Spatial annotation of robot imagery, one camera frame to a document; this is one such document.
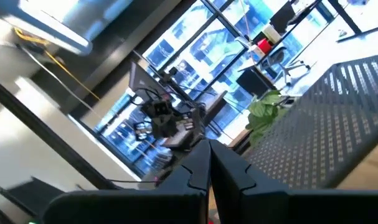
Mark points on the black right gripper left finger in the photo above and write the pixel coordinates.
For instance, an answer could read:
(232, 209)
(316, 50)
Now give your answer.
(176, 205)

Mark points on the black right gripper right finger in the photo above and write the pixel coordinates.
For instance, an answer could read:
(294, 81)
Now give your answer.
(254, 205)

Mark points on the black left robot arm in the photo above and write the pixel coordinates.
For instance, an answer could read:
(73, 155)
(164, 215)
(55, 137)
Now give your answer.
(191, 127)

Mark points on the black computer monitor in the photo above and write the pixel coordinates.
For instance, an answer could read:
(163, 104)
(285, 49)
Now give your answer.
(142, 81)

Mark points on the potted green plant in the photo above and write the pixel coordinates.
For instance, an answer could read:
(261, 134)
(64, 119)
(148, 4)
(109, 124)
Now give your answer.
(263, 112)

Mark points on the black box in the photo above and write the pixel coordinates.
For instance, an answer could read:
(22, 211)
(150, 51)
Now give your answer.
(254, 82)

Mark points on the black perforated metal stand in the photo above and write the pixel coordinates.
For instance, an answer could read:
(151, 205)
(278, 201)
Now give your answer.
(332, 124)

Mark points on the red container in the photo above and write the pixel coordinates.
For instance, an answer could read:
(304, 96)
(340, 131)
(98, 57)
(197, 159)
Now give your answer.
(265, 46)

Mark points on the black office chair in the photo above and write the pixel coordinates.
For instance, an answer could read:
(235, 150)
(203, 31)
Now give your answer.
(277, 57)

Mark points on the LED light bar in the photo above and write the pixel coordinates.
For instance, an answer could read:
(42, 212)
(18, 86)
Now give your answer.
(67, 28)

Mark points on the white container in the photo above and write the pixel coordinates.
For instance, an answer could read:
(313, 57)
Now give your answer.
(272, 33)

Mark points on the black flat panel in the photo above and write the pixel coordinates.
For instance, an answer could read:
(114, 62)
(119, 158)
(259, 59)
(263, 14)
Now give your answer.
(33, 194)

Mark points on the black aluminium rig frame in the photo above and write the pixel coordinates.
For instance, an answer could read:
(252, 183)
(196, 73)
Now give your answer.
(51, 137)

